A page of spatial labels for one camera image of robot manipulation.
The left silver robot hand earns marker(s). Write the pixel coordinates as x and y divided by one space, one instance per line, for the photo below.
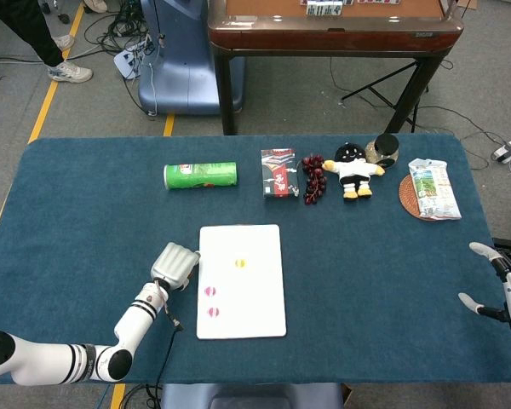
174 264

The pink disc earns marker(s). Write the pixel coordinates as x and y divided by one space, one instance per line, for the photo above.
213 312
210 291

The orange disc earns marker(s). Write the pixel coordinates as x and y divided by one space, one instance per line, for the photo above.
240 263

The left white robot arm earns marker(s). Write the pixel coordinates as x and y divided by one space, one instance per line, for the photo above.
132 319

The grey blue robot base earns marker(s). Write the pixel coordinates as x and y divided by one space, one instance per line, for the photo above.
251 396

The white rectangular board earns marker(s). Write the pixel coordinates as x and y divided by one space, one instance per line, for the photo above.
255 298

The green chips can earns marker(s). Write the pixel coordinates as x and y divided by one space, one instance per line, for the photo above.
201 175

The white green snack bag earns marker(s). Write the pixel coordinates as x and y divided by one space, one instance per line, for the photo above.
434 189

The dark printed card box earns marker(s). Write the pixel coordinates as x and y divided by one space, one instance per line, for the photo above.
279 174

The brown woven coaster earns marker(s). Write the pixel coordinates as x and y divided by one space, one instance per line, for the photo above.
409 198

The blue felt table cloth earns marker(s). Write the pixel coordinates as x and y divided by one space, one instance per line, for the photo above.
366 277

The dark red grape bunch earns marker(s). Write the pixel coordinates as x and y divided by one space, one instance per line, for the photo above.
314 179

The glass jar black lid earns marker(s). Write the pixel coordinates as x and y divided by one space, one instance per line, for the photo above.
385 149

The blue machine stand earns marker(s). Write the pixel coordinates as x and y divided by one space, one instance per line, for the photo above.
183 64

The black white plush doll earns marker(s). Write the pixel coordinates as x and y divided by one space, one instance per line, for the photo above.
354 170

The white floor socket box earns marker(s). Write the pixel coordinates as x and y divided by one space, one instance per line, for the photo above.
128 59

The standing person black trousers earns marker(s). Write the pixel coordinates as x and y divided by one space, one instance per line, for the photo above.
30 25

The brown mahjong table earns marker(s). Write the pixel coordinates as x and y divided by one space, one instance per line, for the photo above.
336 34

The mahjong tile row dark print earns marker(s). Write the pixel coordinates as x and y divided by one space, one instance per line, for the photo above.
323 8

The mahjong tile row red print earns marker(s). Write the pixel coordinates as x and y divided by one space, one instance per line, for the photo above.
377 1

